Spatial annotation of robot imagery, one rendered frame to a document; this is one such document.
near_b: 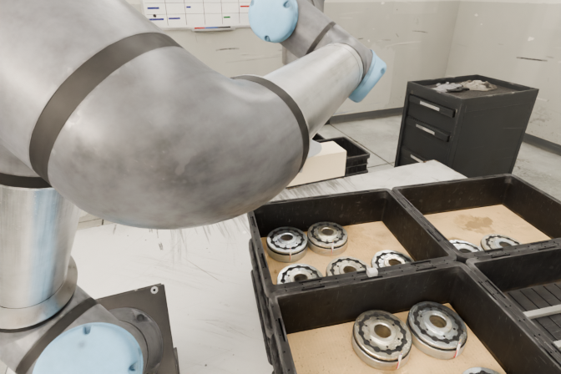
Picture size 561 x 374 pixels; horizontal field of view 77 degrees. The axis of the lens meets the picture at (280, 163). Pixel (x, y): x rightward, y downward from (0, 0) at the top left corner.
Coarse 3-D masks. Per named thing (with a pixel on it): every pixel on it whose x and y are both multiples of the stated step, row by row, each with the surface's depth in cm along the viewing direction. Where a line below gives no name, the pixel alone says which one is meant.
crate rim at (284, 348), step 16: (400, 272) 68; (416, 272) 68; (464, 272) 68; (304, 288) 64; (320, 288) 64; (336, 288) 65; (480, 288) 64; (272, 304) 61; (496, 304) 61; (272, 320) 59; (512, 320) 58; (528, 336) 55; (288, 352) 53; (544, 352) 53; (288, 368) 50; (560, 368) 50
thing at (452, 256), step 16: (352, 192) 95; (368, 192) 95; (384, 192) 96; (256, 224) 82; (256, 240) 76; (256, 256) 75; (448, 256) 72; (352, 272) 68; (384, 272) 68; (272, 288) 64; (288, 288) 64
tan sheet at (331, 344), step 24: (456, 312) 71; (288, 336) 66; (312, 336) 66; (336, 336) 66; (312, 360) 62; (336, 360) 62; (360, 360) 62; (408, 360) 62; (432, 360) 62; (456, 360) 62; (480, 360) 62
